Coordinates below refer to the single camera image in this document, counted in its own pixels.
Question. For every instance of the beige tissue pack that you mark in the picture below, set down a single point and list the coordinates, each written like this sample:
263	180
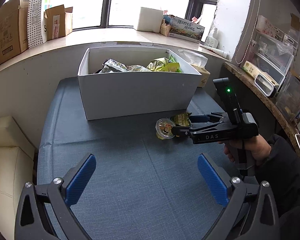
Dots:
202	76

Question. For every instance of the large brown cardboard box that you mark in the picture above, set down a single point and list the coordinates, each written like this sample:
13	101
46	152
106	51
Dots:
7	35

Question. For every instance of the landscape printed box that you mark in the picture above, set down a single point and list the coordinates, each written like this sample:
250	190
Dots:
185	28

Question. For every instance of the white plastic bottle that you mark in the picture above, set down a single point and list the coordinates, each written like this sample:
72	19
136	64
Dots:
212	38

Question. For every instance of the person's right hand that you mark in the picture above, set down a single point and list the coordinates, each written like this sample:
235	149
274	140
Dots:
261	150

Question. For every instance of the dark framed window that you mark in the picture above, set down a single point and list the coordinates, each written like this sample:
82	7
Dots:
89	5

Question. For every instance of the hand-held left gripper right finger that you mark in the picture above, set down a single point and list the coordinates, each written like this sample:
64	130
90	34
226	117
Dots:
212	180

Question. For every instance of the cream leather sofa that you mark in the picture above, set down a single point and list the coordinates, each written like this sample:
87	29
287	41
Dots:
9	175

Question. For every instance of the small tan packet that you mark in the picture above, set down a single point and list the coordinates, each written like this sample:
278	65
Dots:
165	28

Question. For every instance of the bright green snack packet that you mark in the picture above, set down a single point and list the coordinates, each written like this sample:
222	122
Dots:
172	58

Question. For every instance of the stone windowsill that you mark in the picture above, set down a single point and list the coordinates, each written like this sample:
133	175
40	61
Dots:
64	41

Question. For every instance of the small open cardboard box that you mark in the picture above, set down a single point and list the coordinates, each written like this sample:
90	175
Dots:
57	25

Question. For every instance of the floral printed box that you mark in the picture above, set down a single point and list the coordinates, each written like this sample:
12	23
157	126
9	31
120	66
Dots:
265	25

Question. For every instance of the white cardboard box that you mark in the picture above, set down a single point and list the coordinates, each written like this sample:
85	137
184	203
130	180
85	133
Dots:
135	92

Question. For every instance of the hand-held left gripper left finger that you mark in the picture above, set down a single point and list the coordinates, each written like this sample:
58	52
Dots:
81	177

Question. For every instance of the person's right forearm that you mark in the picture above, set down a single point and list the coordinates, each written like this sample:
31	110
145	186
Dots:
287	175

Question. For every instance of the silver green snack packet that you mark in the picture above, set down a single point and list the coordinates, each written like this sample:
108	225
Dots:
112	66

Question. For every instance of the clear plastic storage bin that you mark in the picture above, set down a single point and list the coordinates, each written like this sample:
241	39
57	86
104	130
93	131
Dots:
290	97

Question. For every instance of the blue table cloth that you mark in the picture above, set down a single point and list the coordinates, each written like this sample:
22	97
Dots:
140	160

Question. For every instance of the white tube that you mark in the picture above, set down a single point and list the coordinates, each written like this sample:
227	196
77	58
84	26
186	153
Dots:
215	51

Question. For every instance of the olive green snack packet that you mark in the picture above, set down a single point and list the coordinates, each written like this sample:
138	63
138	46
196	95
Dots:
181	120

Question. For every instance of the pale green printed carton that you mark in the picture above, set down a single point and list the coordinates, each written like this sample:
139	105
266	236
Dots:
250	68

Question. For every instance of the white foam block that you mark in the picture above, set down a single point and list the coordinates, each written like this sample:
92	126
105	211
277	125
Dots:
147	20

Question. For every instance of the beige cookie snack packet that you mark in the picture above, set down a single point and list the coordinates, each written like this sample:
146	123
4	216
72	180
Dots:
137	68

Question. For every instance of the polka dot paper bag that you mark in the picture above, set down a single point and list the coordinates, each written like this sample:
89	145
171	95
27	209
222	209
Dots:
36	17

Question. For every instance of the clear plastic drawer unit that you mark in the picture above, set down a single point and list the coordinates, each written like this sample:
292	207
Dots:
272	55

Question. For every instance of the olive yellow snack packet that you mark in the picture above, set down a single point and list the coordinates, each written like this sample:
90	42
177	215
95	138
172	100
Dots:
157	63

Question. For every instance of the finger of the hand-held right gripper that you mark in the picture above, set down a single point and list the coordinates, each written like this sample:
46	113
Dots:
181	132
202	118

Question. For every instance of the clear jelly cup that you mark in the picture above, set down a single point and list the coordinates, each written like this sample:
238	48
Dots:
165	128

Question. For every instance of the brown marble counter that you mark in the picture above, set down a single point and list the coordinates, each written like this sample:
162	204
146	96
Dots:
237	73

